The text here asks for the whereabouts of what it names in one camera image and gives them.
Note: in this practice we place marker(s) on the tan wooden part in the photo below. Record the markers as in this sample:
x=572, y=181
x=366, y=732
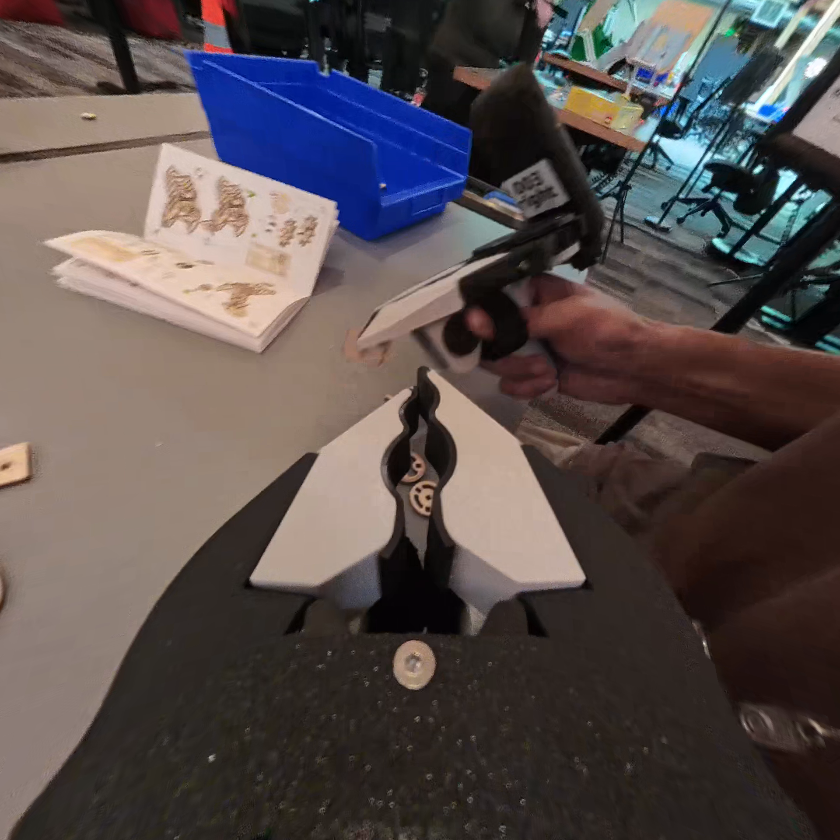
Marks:
x=358, y=351

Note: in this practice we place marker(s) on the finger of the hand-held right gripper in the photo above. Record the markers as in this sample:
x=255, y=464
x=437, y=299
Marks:
x=413, y=315
x=472, y=269

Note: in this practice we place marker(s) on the grey desk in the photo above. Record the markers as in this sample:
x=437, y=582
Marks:
x=131, y=394

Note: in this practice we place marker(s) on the wristwatch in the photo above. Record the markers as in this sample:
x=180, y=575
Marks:
x=784, y=725

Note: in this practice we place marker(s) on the square wooden plate small hole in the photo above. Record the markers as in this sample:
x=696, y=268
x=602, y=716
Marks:
x=14, y=464

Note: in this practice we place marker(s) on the person's brown clothing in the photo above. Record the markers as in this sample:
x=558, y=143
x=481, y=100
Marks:
x=754, y=558

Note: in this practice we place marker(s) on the black office chair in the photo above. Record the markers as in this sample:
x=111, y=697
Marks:
x=735, y=180

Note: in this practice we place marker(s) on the open instruction booklet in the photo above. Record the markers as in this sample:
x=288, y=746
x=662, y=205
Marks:
x=229, y=216

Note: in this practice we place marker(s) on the person's right hand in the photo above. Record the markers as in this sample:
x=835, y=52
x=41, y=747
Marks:
x=577, y=341

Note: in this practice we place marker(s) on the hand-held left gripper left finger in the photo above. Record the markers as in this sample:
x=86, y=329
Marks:
x=328, y=518

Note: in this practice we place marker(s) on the wooden background table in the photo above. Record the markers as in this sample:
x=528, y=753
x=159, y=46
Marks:
x=489, y=77

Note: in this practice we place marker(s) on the small wooden gear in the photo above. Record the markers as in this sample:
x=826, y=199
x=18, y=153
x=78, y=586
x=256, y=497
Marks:
x=423, y=499
x=415, y=469

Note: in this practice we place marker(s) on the blue plastic bin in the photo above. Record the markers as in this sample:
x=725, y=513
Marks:
x=315, y=144

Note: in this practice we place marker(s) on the yellow box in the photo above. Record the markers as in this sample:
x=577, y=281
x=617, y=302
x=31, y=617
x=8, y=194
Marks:
x=600, y=108

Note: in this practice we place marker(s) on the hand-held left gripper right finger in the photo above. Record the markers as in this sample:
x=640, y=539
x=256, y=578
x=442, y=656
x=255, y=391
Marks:
x=505, y=518

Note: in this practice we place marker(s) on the person's beige trousers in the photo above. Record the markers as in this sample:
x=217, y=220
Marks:
x=604, y=466

